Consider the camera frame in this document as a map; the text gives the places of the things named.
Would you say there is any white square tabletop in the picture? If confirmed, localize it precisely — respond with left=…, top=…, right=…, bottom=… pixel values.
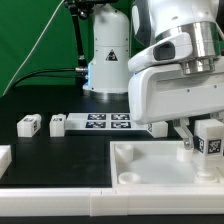
left=110, top=141, right=224, bottom=186

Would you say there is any white marker base plate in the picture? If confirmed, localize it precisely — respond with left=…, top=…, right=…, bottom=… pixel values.
left=65, top=112, right=134, bottom=131

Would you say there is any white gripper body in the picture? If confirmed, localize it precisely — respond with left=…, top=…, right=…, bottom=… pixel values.
left=128, top=61, right=224, bottom=124

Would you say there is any white front obstacle wall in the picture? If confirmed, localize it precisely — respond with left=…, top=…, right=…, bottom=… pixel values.
left=0, top=187, right=224, bottom=217

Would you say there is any white left obstacle wall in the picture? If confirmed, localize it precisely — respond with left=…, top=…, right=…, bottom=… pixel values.
left=0, top=145, right=12, bottom=178

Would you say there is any white obstacle wall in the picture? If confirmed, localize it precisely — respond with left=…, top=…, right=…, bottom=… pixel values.
left=0, top=187, right=224, bottom=217
left=0, top=145, right=12, bottom=178

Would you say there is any white cable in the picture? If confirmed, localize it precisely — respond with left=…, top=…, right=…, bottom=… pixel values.
left=1, top=0, right=66, bottom=98

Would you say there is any black cable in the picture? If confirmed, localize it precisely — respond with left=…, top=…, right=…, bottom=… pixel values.
left=11, top=67, right=88, bottom=90

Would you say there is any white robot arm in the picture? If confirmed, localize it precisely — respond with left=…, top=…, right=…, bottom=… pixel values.
left=83, top=0, right=224, bottom=149

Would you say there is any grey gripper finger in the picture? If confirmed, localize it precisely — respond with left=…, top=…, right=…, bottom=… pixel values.
left=173, top=118, right=194, bottom=150

